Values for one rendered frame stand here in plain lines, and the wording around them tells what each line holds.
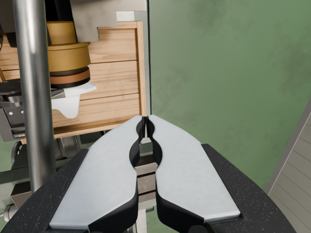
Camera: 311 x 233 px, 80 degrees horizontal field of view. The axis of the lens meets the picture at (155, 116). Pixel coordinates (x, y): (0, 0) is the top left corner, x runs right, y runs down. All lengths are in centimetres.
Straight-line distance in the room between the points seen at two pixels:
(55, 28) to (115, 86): 30
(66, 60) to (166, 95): 139
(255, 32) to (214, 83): 54
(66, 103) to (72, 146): 35
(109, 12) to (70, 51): 8
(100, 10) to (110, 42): 23
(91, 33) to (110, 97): 29
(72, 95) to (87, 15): 12
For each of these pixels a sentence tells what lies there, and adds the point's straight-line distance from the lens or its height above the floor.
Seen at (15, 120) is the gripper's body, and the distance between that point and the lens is 36.
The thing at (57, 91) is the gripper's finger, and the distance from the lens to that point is 32.
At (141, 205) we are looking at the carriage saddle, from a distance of 85.
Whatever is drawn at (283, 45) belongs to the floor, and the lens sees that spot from 225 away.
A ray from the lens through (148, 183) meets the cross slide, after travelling 70.
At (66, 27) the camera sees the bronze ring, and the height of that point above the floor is 110.
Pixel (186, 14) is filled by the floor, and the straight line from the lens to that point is 158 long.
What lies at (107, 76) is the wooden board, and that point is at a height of 89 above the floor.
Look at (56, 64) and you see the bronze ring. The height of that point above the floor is 112.
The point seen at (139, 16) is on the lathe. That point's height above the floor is 54.
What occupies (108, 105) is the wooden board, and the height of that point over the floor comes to 88.
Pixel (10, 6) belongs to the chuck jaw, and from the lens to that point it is 28.
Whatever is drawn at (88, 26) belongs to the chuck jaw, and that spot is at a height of 110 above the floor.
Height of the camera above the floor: 142
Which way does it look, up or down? 57 degrees down
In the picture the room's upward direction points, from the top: 146 degrees clockwise
